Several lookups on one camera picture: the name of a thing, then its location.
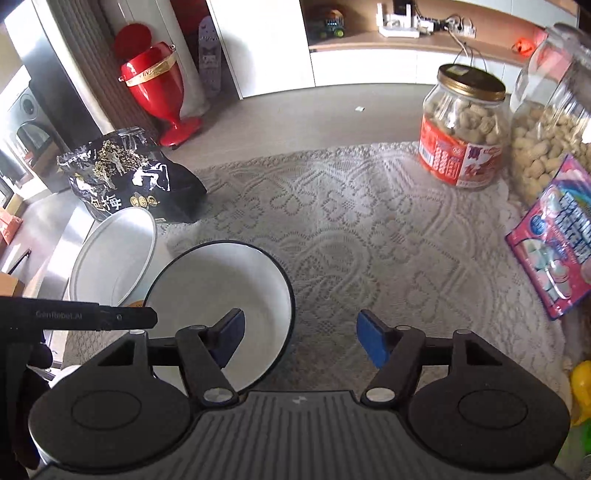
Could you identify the pink candy packet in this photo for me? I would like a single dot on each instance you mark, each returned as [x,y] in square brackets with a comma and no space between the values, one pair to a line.
[561,244]

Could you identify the steel refrigerator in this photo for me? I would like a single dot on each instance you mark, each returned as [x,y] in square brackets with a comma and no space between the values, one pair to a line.
[51,60]

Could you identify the small orange object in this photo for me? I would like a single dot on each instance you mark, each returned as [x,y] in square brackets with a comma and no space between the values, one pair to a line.
[523,45]

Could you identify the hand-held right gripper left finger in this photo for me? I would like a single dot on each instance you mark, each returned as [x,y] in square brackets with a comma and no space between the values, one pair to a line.
[231,333]

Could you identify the large glass jar with lid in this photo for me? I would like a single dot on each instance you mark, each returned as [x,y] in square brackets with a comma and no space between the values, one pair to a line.
[549,120]

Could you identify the blue bowl with black rim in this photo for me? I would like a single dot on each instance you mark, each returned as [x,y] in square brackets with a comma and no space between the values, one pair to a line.
[217,281]

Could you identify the green toy tractor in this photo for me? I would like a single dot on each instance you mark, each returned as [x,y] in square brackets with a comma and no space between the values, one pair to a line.
[328,26]

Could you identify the peanut jar with red label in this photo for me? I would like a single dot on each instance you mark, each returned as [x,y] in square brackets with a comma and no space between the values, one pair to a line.
[461,138]

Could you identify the black snack bag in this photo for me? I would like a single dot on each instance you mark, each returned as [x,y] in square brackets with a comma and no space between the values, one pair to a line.
[129,177]

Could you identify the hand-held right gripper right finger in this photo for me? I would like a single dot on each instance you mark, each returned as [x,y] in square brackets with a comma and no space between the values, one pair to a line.
[373,341]

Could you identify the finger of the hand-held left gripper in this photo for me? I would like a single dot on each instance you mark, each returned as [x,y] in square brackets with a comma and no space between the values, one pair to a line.
[131,317]

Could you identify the patterned skateboard deck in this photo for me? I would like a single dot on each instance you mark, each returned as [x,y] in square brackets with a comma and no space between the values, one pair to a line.
[210,55]

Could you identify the white lace tablecloth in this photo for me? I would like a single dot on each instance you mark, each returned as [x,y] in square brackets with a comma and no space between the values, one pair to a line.
[360,240]

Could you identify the red pedestal bin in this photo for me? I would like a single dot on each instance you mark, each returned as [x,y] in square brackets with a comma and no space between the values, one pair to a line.
[154,87]

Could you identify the white power strip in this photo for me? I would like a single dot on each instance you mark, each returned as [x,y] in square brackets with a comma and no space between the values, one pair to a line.
[455,27]

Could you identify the white bowl with orange label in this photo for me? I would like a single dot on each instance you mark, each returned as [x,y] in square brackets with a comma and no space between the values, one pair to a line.
[115,254]

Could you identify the yellow duck toy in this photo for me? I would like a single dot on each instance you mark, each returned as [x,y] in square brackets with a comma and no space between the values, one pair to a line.
[582,392]

